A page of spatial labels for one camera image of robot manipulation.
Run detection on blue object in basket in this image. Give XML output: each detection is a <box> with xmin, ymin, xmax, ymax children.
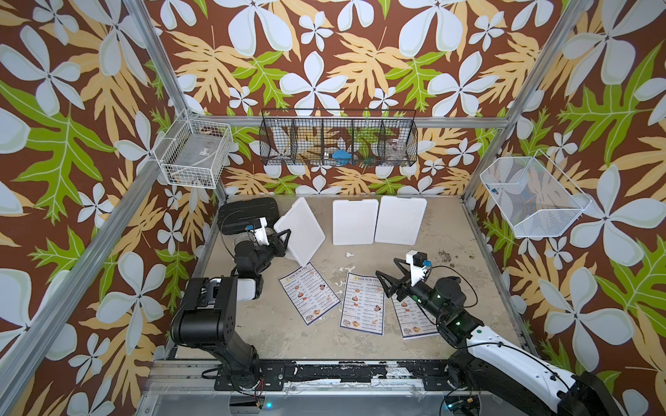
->
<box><xmin>332</xmin><ymin>149</ymin><xmax>353</xmax><ymax>166</ymax></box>

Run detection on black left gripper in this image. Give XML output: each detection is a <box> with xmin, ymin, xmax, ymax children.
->
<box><xmin>253</xmin><ymin>229</ymin><xmax>290</xmax><ymax>277</ymax></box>

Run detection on black wire basket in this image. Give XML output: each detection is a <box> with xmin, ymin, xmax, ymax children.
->
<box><xmin>258</xmin><ymin>109</ymin><xmax>418</xmax><ymax>167</ymax></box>

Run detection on white menu holder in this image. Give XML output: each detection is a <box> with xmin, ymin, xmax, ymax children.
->
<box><xmin>332</xmin><ymin>199</ymin><xmax>379</xmax><ymax>246</ymax></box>
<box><xmin>375</xmin><ymin>196</ymin><xmax>428</xmax><ymax>246</ymax></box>
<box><xmin>274</xmin><ymin>197</ymin><xmax>325</xmax><ymax>267</ymax></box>

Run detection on white wire basket left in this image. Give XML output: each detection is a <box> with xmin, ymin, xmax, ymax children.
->
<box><xmin>154</xmin><ymin>111</ymin><xmax>234</xmax><ymax>190</ymax></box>

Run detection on dim sum menu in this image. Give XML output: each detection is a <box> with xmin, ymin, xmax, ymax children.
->
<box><xmin>340</xmin><ymin>272</ymin><xmax>386</xmax><ymax>336</ymax></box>
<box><xmin>391</xmin><ymin>295</ymin><xmax>439</xmax><ymax>340</ymax></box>
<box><xmin>279</xmin><ymin>263</ymin><xmax>340</xmax><ymax>326</ymax></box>

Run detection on black plastic case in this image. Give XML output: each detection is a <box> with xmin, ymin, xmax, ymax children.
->
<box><xmin>218</xmin><ymin>198</ymin><xmax>280</xmax><ymax>235</ymax></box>

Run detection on white mesh basket right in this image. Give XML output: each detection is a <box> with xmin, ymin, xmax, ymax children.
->
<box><xmin>480</xmin><ymin>151</ymin><xmax>592</xmax><ymax>239</ymax></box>

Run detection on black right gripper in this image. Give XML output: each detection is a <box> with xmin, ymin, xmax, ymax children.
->
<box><xmin>377</xmin><ymin>259</ymin><xmax>447</xmax><ymax>323</ymax></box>

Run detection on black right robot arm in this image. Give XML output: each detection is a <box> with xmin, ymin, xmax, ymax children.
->
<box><xmin>376</xmin><ymin>251</ymin><xmax>622</xmax><ymax>415</ymax></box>

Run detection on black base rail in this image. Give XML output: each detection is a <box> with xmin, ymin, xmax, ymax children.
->
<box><xmin>213</xmin><ymin>360</ymin><xmax>463</xmax><ymax>393</ymax></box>

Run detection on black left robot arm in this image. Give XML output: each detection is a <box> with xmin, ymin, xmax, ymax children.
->
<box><xmin>170</xmin><ymin>229</ymin><xmax>291</xmax><ymax>393</ymax></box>

